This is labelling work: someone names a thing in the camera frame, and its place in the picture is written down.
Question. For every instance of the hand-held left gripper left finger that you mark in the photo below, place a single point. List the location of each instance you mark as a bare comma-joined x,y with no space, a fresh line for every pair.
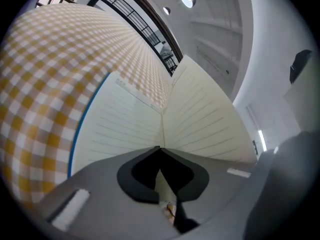
105,196

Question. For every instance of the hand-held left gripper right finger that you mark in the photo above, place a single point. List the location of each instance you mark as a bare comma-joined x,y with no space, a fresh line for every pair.
220,191

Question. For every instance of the white tube light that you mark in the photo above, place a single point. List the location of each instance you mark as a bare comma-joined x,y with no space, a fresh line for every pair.
262,140

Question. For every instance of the black object on partition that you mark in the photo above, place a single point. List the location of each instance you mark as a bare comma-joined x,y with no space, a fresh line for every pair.
300,66

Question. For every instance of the lined notebook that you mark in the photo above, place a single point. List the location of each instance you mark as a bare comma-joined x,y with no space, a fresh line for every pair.
130,124

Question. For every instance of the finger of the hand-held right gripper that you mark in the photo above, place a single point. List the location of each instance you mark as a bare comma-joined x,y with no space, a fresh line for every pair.
287,184

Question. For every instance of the black window railing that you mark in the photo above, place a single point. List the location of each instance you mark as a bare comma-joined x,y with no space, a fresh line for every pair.
140,21

